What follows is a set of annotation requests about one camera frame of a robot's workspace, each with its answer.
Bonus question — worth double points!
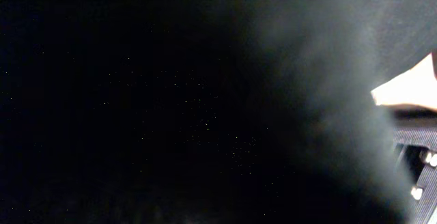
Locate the black shorts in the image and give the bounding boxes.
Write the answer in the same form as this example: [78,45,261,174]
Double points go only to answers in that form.
[1,0,436,223]

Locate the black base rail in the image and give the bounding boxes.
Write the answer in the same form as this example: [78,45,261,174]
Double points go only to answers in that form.
[393,109,436,224]

